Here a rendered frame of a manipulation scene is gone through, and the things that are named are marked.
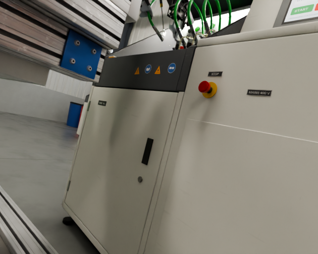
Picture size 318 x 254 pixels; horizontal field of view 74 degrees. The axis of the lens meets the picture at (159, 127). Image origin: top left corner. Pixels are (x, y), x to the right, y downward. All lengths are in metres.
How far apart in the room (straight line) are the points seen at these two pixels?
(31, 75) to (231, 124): 0.53
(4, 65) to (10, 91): 6.92
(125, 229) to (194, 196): 0.35
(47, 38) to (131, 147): 0.52
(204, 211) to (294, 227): 0.22
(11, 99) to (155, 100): 6.85
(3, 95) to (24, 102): 0.55
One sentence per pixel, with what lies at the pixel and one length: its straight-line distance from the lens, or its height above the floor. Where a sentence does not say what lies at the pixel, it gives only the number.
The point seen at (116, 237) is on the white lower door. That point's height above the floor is 0.19.
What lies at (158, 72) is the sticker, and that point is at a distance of 0.86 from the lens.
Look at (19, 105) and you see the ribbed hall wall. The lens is 7.60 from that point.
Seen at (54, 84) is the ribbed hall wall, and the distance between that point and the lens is 7.93.
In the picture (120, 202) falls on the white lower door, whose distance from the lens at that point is 0.92.
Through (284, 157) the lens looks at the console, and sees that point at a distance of 0.56.
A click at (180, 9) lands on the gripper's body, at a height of 1.26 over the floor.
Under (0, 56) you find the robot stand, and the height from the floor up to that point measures 0.71.
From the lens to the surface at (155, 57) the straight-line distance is 0.91.
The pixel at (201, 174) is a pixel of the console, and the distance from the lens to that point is 0.65.
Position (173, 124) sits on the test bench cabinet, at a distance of 0.73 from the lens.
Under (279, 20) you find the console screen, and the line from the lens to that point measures 1.01.
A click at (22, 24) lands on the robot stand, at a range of 0.51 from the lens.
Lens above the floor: 0.65
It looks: level
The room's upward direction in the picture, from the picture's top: 14 degrees clockwise
